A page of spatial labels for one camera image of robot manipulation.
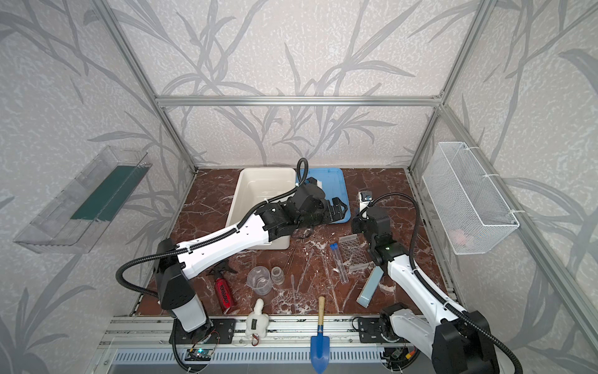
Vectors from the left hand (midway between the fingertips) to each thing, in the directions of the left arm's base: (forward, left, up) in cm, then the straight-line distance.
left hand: (342, 205), depth 73 cm
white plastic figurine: (-29, +26, -23) cm, 46 cm away
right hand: (+7, -8, -8) cm, 13 cm away
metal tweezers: (-8, +18, -26) cm, 33 cm away
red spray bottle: (-20, +40, -24) cm, 51 cm away
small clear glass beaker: (-16, +21, -20) cm, 33 cm away
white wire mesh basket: (-9, -33, +9) cm, 35 cm away
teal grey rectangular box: (-19, -10, -23) cm, 31 cm away
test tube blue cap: (-12, -2, -27) cm, 29 cm away
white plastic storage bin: (+25, +36, -22) cm, 49 cm away
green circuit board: (-38, +44, -28) cm, 64 cm away
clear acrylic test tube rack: (-4, -7, -26) cm, 27 cm away
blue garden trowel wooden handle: (-35, +7, -25) cm, 43 cm away
